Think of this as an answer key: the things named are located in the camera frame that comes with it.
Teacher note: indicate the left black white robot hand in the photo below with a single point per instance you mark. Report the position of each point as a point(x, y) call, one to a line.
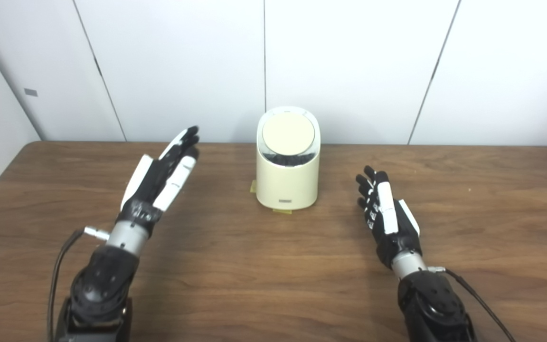
point(152, 185)

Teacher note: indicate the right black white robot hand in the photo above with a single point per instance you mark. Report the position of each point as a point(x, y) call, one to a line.
point(397, 237)

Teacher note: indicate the round cream bin lid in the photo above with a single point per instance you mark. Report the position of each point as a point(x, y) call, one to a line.
point(287, 134)

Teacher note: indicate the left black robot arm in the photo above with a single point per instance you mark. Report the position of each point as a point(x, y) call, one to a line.
point(102, 285)

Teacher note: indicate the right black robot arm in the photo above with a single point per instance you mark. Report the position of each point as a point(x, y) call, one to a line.
point(430, 304)

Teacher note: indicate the cream-colored trash bin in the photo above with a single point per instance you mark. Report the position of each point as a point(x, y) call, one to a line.
point(287, 185)

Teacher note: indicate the black bin liner bag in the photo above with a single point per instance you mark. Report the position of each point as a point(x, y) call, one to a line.
point(288, 160)

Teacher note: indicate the yellow tape strip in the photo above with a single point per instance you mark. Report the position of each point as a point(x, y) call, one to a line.
point(253, 187)
point(283, 211)

